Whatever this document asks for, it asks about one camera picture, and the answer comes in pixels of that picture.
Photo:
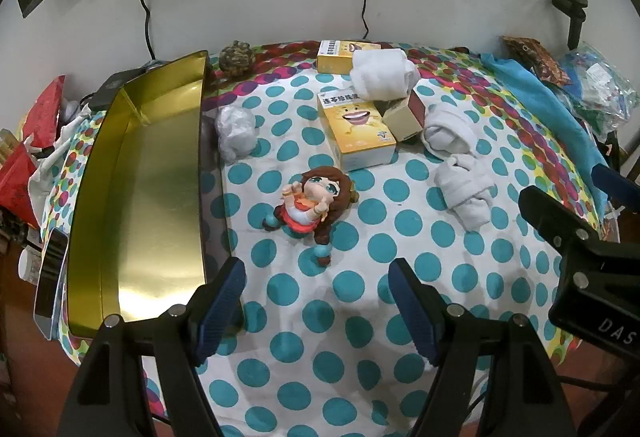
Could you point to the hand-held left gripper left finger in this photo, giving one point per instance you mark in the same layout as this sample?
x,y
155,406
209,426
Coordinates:
x,y
220,307

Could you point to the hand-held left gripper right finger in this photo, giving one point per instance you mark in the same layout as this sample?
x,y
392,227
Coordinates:
x,y
412,312

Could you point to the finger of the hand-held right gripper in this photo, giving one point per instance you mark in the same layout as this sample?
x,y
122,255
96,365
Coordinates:
x,y
555,217
610,178

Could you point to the white sock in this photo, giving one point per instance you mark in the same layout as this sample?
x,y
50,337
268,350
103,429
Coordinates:
x,y
450,132
467,192

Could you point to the brown-haired doll figure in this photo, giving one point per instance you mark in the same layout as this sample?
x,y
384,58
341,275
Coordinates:
x,y
310,207

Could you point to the gold metal tray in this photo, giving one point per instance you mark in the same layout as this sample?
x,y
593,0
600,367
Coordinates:
x,y
150,192

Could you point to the small beige cardboard box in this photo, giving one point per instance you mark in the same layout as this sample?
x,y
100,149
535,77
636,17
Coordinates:
x,y
402,122

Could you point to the yellow smiling-face box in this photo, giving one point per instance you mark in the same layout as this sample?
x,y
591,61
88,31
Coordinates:
x,y
355,127

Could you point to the polka dot cloth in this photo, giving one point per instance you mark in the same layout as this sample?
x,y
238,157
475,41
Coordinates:
x,y
350,317

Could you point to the clear plastic bag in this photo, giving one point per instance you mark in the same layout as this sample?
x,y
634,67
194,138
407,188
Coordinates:
x,y
600,77

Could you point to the blue cloth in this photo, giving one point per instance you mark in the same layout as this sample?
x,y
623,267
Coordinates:
x,y
530,92

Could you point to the patterned snack packet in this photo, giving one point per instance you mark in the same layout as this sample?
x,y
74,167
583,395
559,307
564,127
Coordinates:
x,y
537,57

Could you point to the smartphone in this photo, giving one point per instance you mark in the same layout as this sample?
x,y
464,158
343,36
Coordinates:
x,y
50,282

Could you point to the crumpled white plastic wad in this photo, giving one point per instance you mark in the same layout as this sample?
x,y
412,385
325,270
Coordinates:
x,y
235,129

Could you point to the white bottle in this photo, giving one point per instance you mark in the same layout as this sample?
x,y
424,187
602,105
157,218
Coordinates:
x,y
29,267

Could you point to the white rolled towel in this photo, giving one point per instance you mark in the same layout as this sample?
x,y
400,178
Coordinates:
x,y
380,74

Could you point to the red paper bag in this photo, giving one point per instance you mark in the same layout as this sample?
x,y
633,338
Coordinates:
x,y
42,112
15,177

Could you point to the black pouch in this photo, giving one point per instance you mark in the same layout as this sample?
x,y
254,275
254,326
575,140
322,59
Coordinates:
x,y
107,89

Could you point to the brown woven ball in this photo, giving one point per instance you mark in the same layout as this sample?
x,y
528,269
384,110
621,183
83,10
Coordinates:
x,y
237,58

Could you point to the yellow flat box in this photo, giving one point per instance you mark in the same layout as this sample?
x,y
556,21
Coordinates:
x,y
335,57

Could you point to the black clamp mount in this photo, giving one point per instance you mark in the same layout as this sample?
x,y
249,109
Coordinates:
x,y
575,17

